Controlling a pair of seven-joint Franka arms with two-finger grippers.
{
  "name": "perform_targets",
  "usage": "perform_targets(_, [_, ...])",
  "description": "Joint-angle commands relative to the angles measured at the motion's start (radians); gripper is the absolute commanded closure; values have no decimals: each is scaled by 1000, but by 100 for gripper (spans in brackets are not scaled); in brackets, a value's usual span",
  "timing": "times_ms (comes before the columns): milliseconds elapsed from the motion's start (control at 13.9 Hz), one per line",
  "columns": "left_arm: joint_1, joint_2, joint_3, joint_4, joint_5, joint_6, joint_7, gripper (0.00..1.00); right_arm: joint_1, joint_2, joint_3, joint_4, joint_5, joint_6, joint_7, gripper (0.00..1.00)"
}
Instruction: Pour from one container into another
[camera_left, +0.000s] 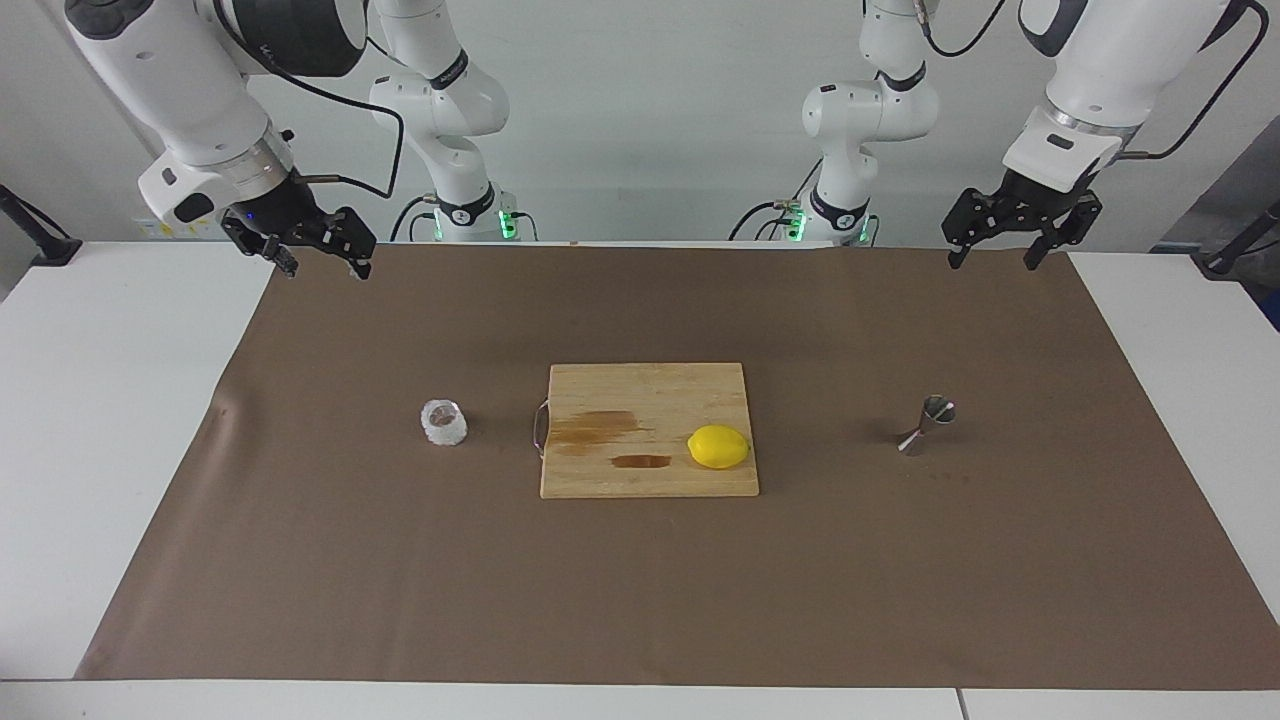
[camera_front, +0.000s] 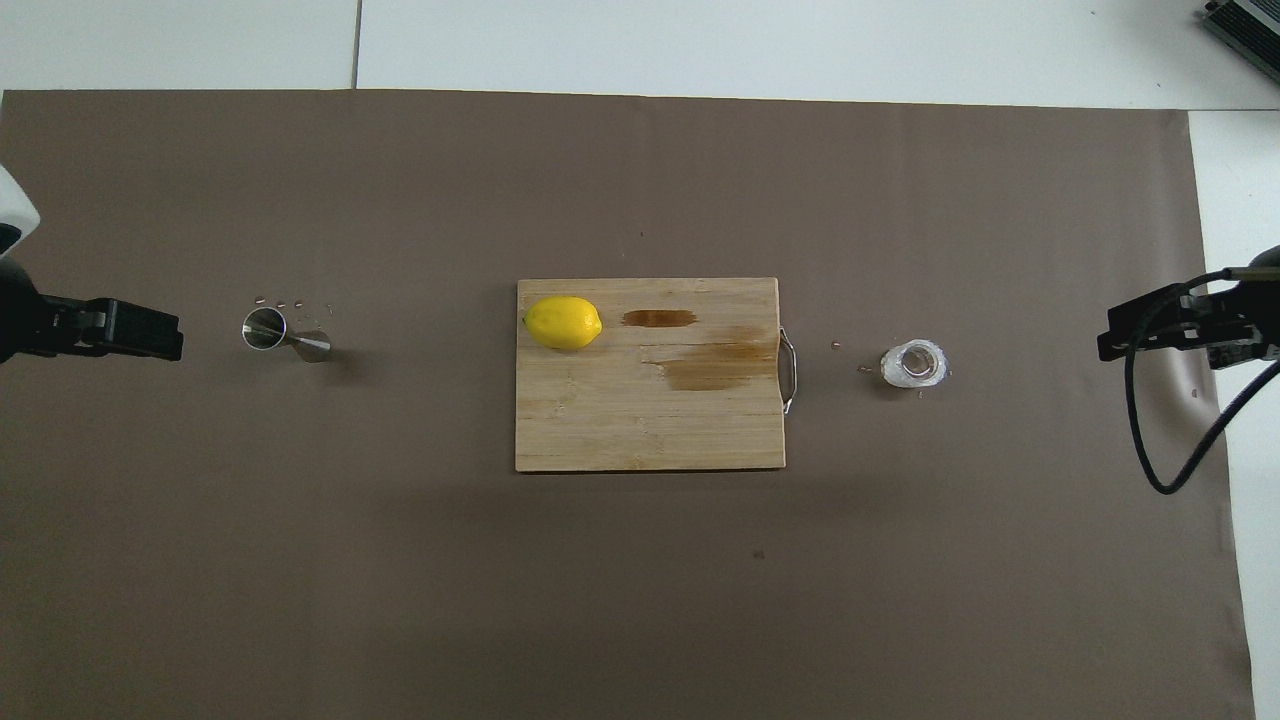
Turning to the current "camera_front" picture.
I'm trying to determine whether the steel double jigger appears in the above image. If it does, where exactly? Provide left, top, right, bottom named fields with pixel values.
left=242, top=307, right=333, bottom=364

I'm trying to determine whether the grey metal device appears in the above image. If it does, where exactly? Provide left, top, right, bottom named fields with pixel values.
left=1200, top=0, right=1280, bottom=57

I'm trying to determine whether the brown paper table mat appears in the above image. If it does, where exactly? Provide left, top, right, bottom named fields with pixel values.
left=0, top=88, right=1257, bottom=720

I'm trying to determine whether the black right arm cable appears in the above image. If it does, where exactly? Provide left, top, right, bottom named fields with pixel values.
left=1123, top=267, right=1280, bottom=496

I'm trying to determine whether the wooden cutting board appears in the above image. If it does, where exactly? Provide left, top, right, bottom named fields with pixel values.
left=514, top=277, right=798, bottom=474

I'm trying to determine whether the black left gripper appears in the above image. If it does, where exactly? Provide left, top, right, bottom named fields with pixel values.
left=0, top=258, right=185, bottom=363

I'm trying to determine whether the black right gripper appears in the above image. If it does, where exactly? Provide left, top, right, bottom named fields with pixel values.
left=1096, top=283, right=1280, bottom=372

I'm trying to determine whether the yellow lemon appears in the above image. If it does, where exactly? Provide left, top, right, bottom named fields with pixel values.
left=523, top=296, right=604, bottom=351

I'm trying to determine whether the clear textured glass cup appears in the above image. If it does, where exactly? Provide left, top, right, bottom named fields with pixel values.
left=880, top=340, right=949, bottom=391

